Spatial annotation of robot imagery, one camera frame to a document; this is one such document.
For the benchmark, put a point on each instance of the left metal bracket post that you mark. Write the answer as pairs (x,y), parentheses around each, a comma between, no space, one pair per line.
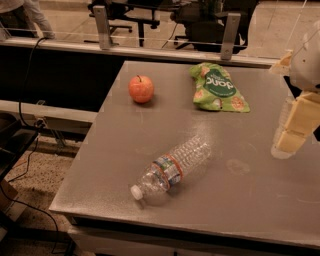
(103,28)

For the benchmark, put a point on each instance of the green snack bag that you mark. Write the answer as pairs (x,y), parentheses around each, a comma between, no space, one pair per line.
(215,90)

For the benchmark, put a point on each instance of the red apple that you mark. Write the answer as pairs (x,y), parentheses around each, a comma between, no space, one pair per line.
(141,89)

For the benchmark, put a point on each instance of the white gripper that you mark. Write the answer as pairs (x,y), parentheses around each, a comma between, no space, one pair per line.
(307,68)

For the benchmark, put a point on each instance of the right metal bracket post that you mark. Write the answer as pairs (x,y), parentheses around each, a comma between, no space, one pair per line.
(230,34)

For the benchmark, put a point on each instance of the clear plastic water bottle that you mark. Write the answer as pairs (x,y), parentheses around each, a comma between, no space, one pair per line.
(171,168)

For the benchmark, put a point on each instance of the metal bracket post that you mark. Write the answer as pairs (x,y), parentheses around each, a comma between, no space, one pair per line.
(103,28)
(230,34)

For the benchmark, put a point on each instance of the person legs in background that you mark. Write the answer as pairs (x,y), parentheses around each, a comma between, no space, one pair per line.
(20,17)

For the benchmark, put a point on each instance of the black cart at left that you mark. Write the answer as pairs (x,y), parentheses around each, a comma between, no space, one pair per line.
(14,141)

